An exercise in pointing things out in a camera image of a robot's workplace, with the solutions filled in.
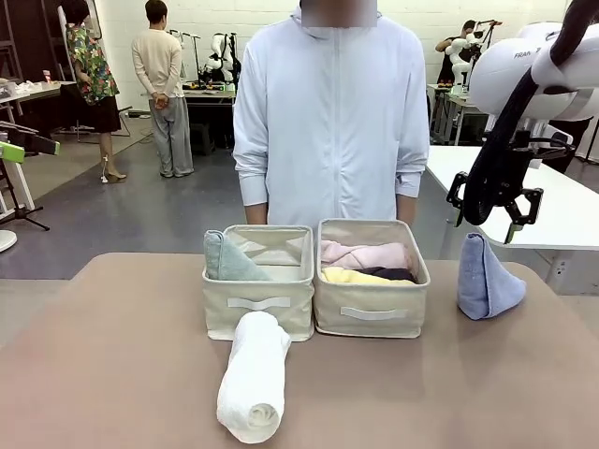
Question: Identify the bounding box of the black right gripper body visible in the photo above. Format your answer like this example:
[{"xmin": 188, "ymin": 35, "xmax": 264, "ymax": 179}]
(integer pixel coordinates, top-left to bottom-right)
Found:
[{"xmin": 489, "ymin": 150, "xmax": 529, "ymax": 208}]

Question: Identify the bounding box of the blue cone towel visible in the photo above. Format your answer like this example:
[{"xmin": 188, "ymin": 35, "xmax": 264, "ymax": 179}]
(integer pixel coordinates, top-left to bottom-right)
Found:
[{"xmin": 457, "ymin": 232, "xmax": 528, "ymax": 322}]

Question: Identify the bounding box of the dark grey towel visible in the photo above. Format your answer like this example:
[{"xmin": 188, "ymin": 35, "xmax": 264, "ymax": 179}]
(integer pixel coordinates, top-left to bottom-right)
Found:
[{"xmin": 358, "ymin": 266, "xmax": 417, "ymax": 283}]

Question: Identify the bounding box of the pink towel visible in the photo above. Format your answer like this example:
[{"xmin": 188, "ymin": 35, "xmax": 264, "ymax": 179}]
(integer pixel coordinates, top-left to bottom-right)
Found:
[{"xmin": 320, "ymin": 239, "xmax": 409, "ymax": 271}]

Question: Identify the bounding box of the yellow towel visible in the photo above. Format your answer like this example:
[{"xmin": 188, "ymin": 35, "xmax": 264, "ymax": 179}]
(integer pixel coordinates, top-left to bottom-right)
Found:
[{"xmin": 320, "ymin": 266, "xmax": 416, "ymax": 285}]

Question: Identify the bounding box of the grey-green cone towel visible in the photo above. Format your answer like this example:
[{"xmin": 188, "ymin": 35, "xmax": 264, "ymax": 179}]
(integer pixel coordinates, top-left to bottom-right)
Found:
[{"xmin": 203, "ymin": 228, "xmax": 275, "ymax": 282}]

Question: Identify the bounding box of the person's left hand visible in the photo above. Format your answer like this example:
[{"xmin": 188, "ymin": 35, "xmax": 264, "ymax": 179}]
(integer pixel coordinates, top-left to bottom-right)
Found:
[{"xmin": 396, "ymin": 194, "xmax": 418, "ymax": 221}]

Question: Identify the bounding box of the person's right hand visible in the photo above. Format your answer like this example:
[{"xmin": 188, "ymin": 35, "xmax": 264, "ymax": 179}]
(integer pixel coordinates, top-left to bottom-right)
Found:
[{"xmin": 245, "ymin": 203, "xmax": 270, "ymax": 225}]

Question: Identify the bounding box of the large white table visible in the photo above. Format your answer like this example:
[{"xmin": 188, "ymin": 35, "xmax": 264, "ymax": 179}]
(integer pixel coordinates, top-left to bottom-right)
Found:
[{"xmin": 425, "ymin": 145, "xmax": 599, "ymax": 296}]

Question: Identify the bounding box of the cluttered grey side table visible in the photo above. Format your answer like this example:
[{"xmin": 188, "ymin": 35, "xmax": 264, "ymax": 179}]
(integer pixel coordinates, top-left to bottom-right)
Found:
[{"xmin": 0, "ymin": 80, "xmax": 79, "ymax": 137}]

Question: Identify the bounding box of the small black tripod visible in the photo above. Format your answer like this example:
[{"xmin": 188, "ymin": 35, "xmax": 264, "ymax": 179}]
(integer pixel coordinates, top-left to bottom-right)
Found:
[{"xmin": 0, "ymin": 163, "xmax": 51, "ymax": 231}]

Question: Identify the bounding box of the woman in floral shirt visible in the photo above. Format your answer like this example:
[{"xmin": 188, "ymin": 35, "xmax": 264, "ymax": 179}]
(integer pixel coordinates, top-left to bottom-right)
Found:
[{"xmin": 65, "ymin": 0, "xmax": 128, "ymax": 184}]

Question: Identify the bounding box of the person in black shirt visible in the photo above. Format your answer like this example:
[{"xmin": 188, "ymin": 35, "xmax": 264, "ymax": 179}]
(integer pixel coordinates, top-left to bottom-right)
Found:
[{"xmin": 434, "ymin": 19, "xmax": 476, "ymax": 88}]

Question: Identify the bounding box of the man in cream sweater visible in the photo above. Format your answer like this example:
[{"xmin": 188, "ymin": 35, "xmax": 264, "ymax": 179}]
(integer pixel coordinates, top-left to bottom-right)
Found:
[{"xmin": 130, "ymin": 0, "xmax": 195, "ymax": 179}]

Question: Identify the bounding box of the person in white hoodie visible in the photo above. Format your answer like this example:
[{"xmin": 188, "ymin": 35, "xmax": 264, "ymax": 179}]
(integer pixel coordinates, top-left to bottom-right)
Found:
[{"xmin": 232, "ymin": 0, "xmax": 431, "ymax": 228}]

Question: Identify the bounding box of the beige fabric basket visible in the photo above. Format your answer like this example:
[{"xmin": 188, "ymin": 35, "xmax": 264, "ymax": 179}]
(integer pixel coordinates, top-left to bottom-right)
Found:
[
  {"xmin": 201, "ymin": 224, "xmax": 315, "ymax": 341},
  {"xmin": 313, "ymin": 218, "xmax": 431, "ymax": 340}
]

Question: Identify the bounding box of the grey background work table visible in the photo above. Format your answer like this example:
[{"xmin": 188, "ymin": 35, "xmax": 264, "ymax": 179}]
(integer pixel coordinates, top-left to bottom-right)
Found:
[{"xmin": 182, "ymin": 86, "xmax": 238, "ymax": 151}]

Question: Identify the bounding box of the white rolled towel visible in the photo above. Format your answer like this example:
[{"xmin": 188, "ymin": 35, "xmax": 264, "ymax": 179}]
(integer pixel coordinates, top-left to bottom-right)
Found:
[{"xmin": 215, "ymin": 311, "xmax": 293, "ymax": 444}]

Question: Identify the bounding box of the black cable sleeve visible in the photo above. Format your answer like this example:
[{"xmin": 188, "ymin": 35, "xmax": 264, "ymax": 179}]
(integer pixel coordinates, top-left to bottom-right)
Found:
[{"xmin": 460, "ymin": 0, "xmax": 599, "ymax": 228}]

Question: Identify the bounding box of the white metal frame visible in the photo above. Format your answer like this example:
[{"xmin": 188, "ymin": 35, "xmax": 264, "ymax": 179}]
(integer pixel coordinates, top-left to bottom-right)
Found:
[{"xmin": 7, "ymin": 158, "xmax": 37, "ymax": 212}]

